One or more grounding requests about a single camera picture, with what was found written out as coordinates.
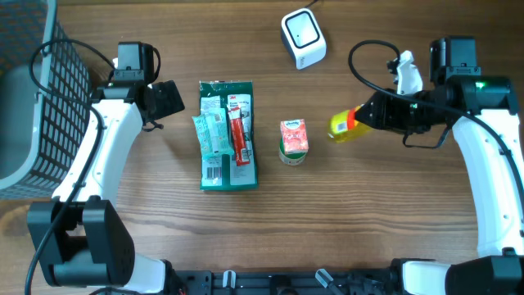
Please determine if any red white stick sachet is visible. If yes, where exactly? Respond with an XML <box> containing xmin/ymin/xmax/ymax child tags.
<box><xmin>228</xmin><ymin>107</ymin><xmax>250</xmax><ymax>166</ymax></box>

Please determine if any white barcode scanner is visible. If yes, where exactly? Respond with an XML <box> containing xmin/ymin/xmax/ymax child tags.
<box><xmin>280</xmin><ymin>7</ymin><xmax>327</xmax><ymax>70</ymax></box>

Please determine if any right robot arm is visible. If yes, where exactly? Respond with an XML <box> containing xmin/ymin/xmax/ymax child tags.
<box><xmin>355</xmin><ymin>36</ymin><xmax>523</xmax><ymax>294</ymax></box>

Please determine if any light green wipes pack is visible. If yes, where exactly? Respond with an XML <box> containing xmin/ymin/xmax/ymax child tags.
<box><xmin>192</xmin><ymin>108</ymin><xmax>234</xmax><ymax>160</ymax></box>

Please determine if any black right camera cable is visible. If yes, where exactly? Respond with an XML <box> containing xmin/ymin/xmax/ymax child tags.
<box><xmin>347</xmin><ymin>39</ymin><xmax>524</xmax><ymax>206</ymax></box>

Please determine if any green gloves package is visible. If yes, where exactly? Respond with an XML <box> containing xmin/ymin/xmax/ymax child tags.
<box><xmin>199</xmin><ymin>81</ymin><xmax>258</xmax><ymax>191</ymax></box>

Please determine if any black left camera cable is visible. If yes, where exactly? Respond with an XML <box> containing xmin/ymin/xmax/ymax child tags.
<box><xmin>24</xmin><ymin>39</ymin><xmax>161</xmax><ymax>295</ymax></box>

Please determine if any black camera cable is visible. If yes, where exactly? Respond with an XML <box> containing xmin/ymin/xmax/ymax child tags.
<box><xmin>347</xmin><ymin>39</ymin><xmax>524</xmax><ymax>206</ymax></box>
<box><xmin>24</xmin><ymin>39</ymin><xmax>161</xmax><ymax>295</ymax></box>

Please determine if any yellow liquid glass bottle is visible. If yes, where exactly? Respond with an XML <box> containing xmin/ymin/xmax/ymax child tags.
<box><xmin>327</xmin><ymin>106</ymin><xmax>371</xmax><ymax>143</ymax></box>

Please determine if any green white round can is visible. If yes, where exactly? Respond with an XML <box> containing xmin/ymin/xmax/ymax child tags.
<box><xmin>279</xmin><ymin>139</ymin><xmax>306</xmax><ymax>166</ymax></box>

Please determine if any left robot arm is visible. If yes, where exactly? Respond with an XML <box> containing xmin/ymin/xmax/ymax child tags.
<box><xmin>24</xmin><ymin>42</ymin><xmax>187</xmax><ymax>294</ymax></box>

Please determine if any grey plastic mesh basket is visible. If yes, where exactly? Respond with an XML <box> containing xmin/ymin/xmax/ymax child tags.
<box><xmin>1</xmin><ymin>0</ymin><xmax>91</xmax><ymax>200</ymax></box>

